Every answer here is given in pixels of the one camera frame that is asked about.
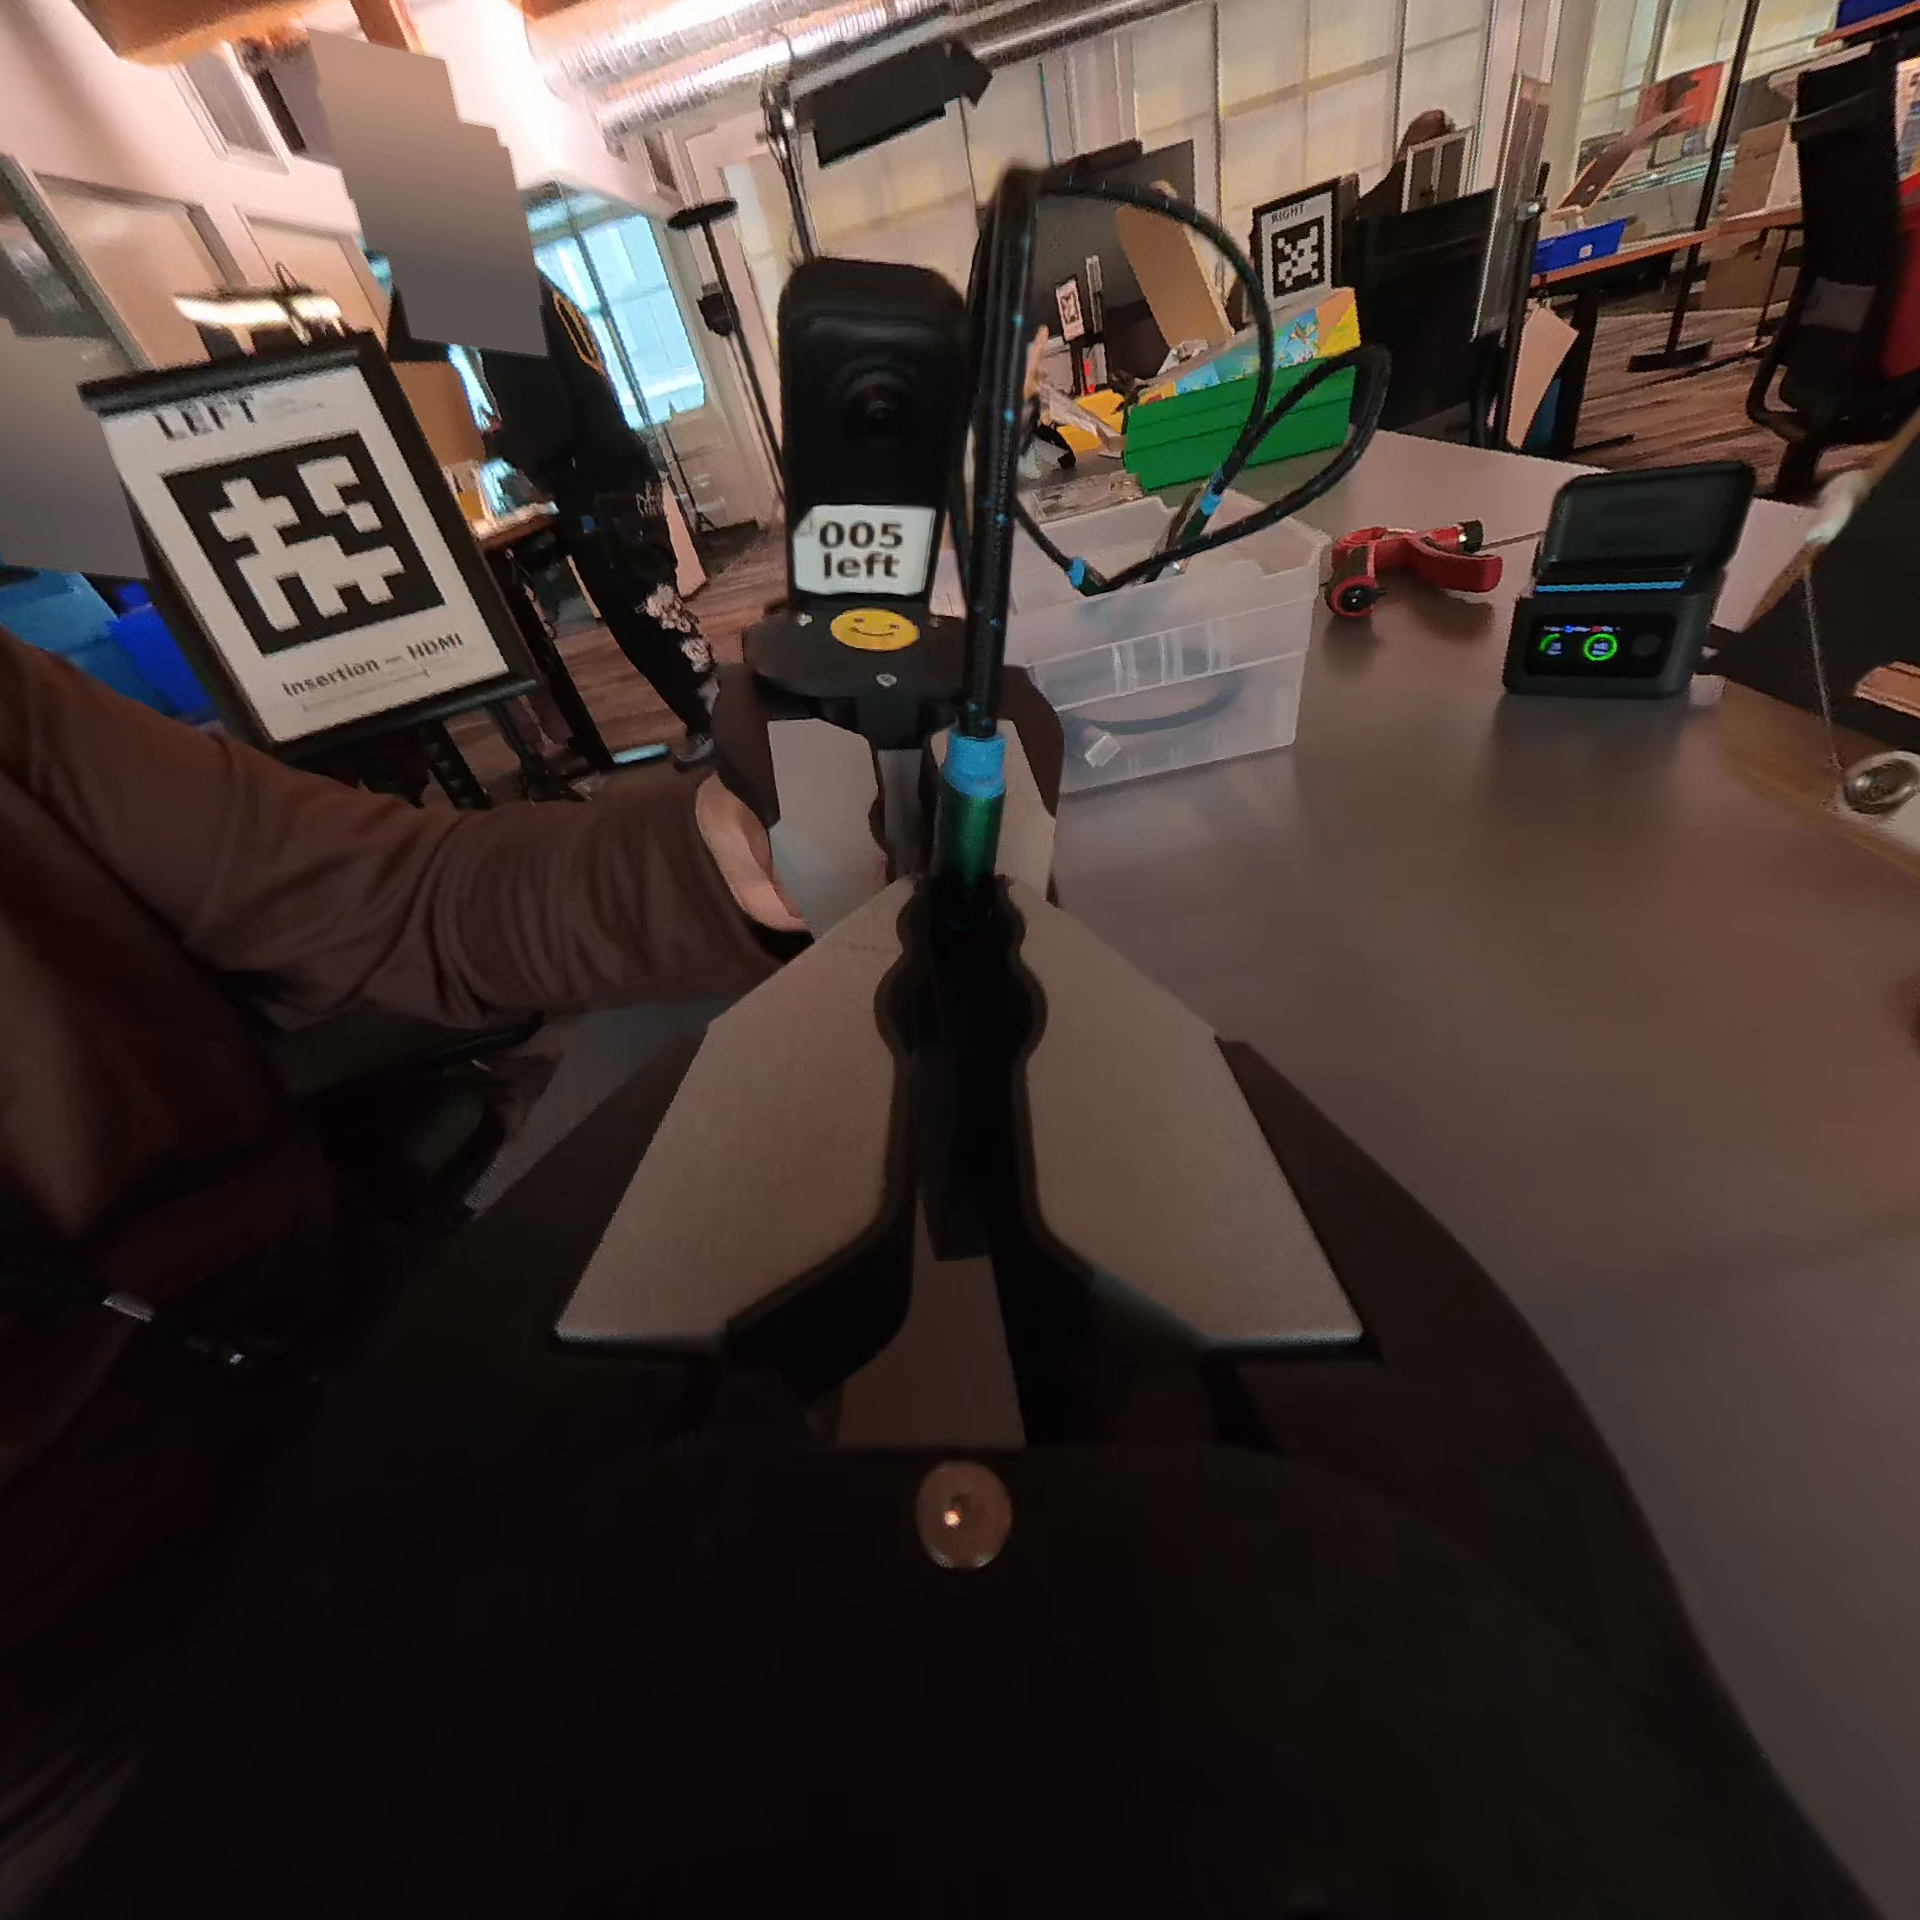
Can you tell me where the person's upper body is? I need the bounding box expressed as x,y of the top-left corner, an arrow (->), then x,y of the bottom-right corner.
0,629 -> 375,1920

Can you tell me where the small marker sign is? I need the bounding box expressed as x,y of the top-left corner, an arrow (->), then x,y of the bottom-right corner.
1251,176 -> 1343,309

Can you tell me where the green plastic crate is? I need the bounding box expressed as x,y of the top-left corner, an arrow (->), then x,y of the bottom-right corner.
1125,353 -> 1358,492

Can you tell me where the red hand tool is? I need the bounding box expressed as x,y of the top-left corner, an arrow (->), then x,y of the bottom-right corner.
1323,517 -> 1505,621

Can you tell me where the led light bar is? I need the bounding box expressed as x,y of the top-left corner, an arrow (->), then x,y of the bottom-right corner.
172,281 -> 351,340

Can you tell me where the blue plastic crate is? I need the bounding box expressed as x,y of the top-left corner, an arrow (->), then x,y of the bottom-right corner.
0,562 -> 211,718

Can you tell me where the black braided hdmi cable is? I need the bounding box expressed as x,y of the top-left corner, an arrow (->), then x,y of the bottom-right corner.
934,165 -> 1395,917

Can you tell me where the cardboard sheet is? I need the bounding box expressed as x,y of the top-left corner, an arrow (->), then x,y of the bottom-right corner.
1113,203 -> 1254,362

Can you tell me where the black office chair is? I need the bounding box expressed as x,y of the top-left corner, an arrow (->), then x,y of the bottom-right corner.
1746,51 -> 1920,495

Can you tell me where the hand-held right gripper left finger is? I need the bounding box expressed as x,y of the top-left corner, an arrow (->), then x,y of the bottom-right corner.
555,878 -> 923,1396

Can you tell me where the black monitor with white base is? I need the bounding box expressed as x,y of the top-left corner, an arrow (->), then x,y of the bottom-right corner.
1798,435 -> 1920,843

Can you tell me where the black studio light panel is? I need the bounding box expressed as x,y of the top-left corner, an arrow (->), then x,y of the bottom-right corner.
787,35 -> 995,165

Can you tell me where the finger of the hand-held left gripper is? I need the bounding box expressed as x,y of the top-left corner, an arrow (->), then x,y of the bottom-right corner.
989,731 -> 1060,903
772,718 -> 905,936

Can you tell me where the person's left forearm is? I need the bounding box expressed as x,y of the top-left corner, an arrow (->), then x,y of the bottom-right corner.
195,718 -> 812,1046

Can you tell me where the person's left hand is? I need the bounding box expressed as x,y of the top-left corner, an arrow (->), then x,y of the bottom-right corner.
697,778 -> 816,929

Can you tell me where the clear plastic bin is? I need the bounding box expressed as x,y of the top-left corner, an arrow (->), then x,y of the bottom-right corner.
1010,503 -> 1335,794

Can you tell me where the black charging case with display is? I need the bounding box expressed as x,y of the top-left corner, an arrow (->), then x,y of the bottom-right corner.
1499,461 -> 1761,701

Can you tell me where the silver ventilation duct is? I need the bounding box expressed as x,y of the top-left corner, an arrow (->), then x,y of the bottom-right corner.
525,0 -> 1080,142

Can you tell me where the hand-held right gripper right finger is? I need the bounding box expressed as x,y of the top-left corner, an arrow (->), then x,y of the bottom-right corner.
995,878 -> 1367,1352

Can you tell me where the black cable with silver plug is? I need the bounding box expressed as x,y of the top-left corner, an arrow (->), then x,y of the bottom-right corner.
1072,681 -> 1254,771

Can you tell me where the wooden top desk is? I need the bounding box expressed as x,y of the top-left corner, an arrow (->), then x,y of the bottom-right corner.
1533,203 -> 1802,375

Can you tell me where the framed marker sign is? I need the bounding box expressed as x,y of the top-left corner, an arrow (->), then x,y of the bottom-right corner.
78,333 -> 542,751

